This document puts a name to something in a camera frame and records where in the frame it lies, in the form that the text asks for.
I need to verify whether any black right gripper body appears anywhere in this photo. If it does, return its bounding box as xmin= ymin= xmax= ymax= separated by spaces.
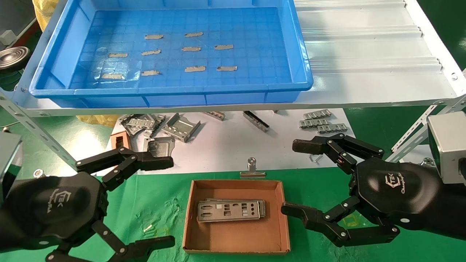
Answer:
xmin=351 ymin=157 xmax=466 ymax=241

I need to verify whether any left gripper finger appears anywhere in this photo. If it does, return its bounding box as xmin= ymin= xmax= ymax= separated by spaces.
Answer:
xmin=46 ymin=219 xmax=176 ymax=262
xmin=76 ymin=147 xmax=174 ymax=192

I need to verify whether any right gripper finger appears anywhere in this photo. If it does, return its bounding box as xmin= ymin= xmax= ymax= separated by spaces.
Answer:
xmin=292 ymin=133 xmax=385 ymax=175
xmin=281 ymin=196 xmax=400 ymax=248

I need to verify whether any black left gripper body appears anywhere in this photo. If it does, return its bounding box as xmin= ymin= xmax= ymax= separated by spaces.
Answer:
xmin=0 ymin=172 xmax=109 ymax=251

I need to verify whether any silver metal IO shield plate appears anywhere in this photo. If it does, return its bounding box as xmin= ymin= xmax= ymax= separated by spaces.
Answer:
xmin=206 ymin=198 xmax=267 ymax=219
xmin=197 ymin=201 xmax=262 ymax=223

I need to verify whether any small brown box with part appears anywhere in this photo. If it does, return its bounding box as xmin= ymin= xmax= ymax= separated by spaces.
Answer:
xmin=110 ymin=131 xmax=132 ymax=150

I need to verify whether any shallow cardboard box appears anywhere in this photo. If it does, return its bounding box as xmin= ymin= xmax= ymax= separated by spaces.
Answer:
xmin=182 ymin=179 xmax=291 ymax=254

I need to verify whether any blue plastic tray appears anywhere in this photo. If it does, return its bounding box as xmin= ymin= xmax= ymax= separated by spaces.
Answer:
xmin=28 ymin=0 xmax=314 ymax=108

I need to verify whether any square stamped metal part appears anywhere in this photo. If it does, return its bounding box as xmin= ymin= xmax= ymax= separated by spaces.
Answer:
xmin=143 ymin=136 xmax=176 ymax=158

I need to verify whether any green table cloth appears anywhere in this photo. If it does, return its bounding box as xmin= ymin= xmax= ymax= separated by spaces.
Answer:
xmin=0 ymin=106 xmax=466 ymax=262

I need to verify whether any white perforated shelf leg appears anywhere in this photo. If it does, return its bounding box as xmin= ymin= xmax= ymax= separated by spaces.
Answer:
xmin=0 ymin=93 xmax=79 ymax=168
xmin=386 ymin=95 xmax=466 ymax=163

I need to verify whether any silver binder clip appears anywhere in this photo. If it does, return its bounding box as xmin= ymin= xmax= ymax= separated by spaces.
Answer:
xmin=240 ymin=157 xmax=266 ymax=178

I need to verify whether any dark slotted metal bar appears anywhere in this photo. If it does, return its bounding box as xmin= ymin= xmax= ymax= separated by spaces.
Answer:
xmin=243 ymin=111 xmax=270 ymax=132

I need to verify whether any white paper sheet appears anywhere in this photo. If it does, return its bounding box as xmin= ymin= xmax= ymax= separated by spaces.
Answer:
xmin=58 ymin=108 xmax=357 ymax=177

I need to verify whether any black round stool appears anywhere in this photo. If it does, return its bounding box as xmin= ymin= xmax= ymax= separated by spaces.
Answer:
xmin=0 ymin=46 xmax=31 ymax=70

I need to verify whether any perforated metal bracket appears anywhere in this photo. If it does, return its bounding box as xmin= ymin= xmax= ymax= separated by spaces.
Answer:
xmin=146 ymin=114 xmax=167 ymax=138
xmin=121 ymin=114 xmax=153 ymax=137

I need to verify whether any bent sheet metal bracket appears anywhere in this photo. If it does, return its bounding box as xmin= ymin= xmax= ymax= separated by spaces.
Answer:
xmin=161 ymin=113 xmax=201 ymax=143

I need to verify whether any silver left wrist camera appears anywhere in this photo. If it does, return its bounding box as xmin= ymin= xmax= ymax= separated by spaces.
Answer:
xmin=0 ymin=133 xmax=24 ymax=208

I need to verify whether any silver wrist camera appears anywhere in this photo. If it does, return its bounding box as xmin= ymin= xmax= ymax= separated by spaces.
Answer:
xmin=427 ymin=111 xmax=466 ymax=184
xmin=0 ymin=133 xmax=24 ymax=208

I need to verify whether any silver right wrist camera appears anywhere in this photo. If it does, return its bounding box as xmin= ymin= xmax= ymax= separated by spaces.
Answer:
xmin=427 ymin=111 xmax=466 ymax=184

